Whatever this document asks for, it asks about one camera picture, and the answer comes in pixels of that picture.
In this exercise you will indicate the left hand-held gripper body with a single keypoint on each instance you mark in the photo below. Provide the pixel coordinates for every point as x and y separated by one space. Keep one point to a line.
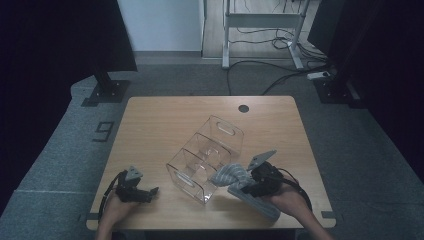
130 191

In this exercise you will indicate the grey fluffy cloth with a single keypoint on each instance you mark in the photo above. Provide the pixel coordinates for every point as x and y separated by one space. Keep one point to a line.
233 176

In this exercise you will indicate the person's left hand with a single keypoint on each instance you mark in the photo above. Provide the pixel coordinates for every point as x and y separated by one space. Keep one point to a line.
116 210

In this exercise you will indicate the dark curtain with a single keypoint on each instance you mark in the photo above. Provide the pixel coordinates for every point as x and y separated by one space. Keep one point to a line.
50 66
383 66

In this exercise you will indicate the black stand base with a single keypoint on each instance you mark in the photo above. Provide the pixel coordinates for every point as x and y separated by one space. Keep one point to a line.
110 91
333 91

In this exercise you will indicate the clear acrylic organizer box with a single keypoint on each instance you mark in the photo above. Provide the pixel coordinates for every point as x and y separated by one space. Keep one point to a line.
203 160

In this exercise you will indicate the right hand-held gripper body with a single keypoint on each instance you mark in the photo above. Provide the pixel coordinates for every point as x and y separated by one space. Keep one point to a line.
263 180

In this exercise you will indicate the white desk frame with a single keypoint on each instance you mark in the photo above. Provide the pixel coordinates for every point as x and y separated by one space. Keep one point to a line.
263 20

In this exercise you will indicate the person's right hand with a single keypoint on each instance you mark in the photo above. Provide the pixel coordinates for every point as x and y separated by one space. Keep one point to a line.
290 200

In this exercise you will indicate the white power strip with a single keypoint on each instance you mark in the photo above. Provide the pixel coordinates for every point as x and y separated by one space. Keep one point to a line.
318 75

